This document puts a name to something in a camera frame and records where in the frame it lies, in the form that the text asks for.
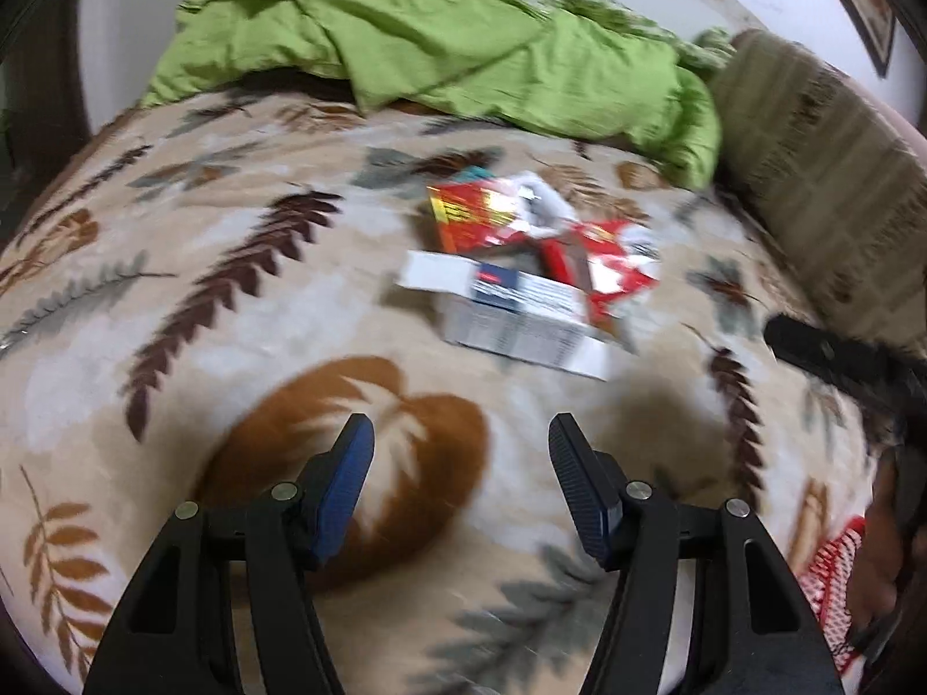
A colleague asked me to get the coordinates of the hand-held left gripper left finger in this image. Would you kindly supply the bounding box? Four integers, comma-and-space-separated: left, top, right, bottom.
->
83, 412, 375, 695

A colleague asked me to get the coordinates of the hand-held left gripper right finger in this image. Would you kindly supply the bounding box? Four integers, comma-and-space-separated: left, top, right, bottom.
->
548, 412, 845, 695

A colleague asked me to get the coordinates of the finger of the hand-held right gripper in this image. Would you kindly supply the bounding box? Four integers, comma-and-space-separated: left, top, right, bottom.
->
764, 313, 927, 415

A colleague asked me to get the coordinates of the white printed box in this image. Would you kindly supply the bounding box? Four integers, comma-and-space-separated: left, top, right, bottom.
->
397, 250, 625, 382

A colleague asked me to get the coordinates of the red plastic basket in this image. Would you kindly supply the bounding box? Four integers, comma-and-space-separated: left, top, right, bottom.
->
793, 517, 870, 676

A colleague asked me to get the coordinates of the red white wrapper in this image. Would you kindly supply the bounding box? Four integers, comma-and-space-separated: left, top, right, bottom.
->
539, 215, 662, 323

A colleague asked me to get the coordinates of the white plastic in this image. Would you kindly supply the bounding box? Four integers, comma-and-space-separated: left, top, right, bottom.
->
505, 170, 578, 240

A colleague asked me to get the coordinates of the red orange shiny packet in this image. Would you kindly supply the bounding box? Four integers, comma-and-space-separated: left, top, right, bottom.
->
429, 180, 526, 256

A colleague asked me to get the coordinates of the leaf print blanket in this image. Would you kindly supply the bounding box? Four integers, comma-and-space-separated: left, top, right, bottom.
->
0, 83, 899, 695

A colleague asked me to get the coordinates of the striped brown pillow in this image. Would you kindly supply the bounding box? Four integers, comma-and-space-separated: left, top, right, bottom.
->
706, 29, 927, 363

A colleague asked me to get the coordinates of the large framed picture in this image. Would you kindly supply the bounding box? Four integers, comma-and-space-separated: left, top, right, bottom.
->
800, 0, 899, 78

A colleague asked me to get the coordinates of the green duvet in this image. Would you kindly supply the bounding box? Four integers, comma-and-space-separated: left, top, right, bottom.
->
141, 0, 736, 189

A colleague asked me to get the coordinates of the dark wooden glass door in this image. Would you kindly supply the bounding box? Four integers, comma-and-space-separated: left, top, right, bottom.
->
0, 0, 95, 240

